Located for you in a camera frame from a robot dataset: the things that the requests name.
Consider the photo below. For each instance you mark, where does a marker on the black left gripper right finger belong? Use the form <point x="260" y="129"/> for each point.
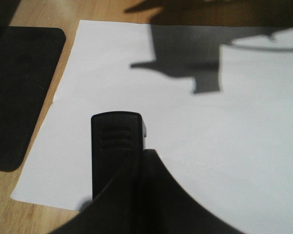
<point x="166" y="208"/>

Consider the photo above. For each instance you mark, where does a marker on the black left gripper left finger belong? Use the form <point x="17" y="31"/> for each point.
<point x="113" y="211"/>

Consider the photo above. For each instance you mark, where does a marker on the black stapler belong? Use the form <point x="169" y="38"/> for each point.
<point x="113" y="136"/>

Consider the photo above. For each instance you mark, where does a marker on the white paper sheets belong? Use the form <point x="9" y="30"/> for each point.
<point x="218" y="107"/>

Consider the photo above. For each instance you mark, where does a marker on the black monitor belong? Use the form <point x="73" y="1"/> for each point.
<point x="28" y="60"/>

